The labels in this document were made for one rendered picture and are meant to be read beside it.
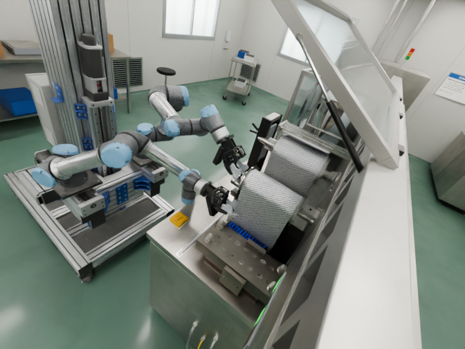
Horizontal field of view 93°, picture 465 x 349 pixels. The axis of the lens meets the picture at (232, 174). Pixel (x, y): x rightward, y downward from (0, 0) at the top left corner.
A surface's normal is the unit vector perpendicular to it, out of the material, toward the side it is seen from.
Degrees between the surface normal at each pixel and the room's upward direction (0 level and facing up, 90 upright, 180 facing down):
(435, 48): 90
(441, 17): 90
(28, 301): 0
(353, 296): 0
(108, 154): 87
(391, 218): 0
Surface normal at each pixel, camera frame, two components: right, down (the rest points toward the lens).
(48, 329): 0.22, -0.77
